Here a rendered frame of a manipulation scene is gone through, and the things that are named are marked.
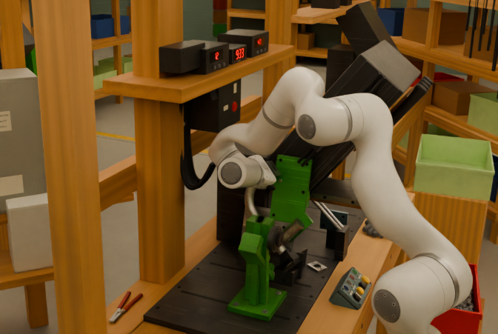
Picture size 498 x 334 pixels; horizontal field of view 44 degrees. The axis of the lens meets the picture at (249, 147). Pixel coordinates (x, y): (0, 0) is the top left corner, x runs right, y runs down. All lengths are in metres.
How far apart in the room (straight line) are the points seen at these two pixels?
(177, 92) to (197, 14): 10.60
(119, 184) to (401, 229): 0.86
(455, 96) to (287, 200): 3.13
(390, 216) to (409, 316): 0.20
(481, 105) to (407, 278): 3.45
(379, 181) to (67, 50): 0.73
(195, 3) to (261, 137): 10.73
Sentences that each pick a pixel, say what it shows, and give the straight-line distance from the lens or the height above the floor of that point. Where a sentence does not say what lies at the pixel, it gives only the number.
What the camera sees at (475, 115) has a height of 0.80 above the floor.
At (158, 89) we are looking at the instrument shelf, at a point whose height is 1.53.
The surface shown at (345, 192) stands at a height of 1.13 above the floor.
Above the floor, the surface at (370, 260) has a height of 0.90.
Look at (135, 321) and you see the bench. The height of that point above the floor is 0.88.
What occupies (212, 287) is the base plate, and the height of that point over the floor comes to 0.90.
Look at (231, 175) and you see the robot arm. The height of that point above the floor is 1.32.
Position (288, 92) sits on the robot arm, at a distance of 1.41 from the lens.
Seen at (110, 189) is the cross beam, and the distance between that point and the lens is 1.78.
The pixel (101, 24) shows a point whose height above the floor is 1.01.
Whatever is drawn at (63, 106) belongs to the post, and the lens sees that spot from 1.45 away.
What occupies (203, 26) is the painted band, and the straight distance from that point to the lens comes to 12.17.
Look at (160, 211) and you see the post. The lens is 1.88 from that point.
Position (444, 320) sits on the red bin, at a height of 0.88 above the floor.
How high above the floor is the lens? 1.89
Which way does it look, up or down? 18 degrees down
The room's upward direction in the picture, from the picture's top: 1 degrees clockwise
